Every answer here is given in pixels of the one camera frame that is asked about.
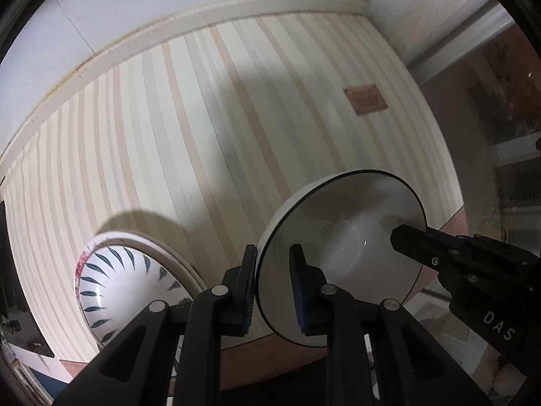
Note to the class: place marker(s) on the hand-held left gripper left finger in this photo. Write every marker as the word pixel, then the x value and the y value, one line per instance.
pixel 249 287

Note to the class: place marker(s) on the striped cat print table mat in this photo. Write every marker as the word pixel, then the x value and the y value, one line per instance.
pixel 169 135

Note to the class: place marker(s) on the black gas stove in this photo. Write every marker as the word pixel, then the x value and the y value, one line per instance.
pixel 17 304

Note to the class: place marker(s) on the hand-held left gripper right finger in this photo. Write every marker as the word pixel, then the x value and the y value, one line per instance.
pixel 299 287

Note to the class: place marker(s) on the white window frame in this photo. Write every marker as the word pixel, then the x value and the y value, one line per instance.
pixel 443 42

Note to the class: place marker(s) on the blue base cabinet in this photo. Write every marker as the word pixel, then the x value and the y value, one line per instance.
pixel 50 382

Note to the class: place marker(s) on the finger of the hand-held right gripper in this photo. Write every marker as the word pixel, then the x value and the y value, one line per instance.
pixel 418 243

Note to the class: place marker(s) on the white plate with blue stripes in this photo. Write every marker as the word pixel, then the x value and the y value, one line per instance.
pixel 126 287

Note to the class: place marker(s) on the white plate with pink flowers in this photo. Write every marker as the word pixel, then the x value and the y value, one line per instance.
pixel 171 250

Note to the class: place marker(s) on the white bowl with dark rim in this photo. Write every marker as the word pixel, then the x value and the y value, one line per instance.
pixel 346 220

